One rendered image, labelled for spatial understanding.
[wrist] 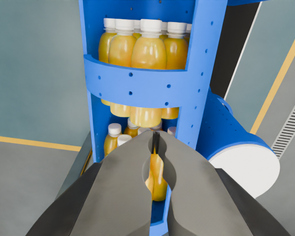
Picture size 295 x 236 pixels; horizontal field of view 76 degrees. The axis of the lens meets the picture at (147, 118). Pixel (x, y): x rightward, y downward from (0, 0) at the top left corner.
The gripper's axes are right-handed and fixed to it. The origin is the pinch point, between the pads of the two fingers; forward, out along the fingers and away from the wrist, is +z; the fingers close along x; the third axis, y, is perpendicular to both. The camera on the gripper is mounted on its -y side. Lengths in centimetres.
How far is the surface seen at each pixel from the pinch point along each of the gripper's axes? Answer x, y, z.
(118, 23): -6.6, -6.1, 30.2
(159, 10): 2.1, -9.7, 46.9
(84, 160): -31, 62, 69
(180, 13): 7.5, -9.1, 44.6
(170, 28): 3.6, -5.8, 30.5
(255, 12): 68, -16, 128
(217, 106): 34, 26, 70
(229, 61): 59, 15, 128
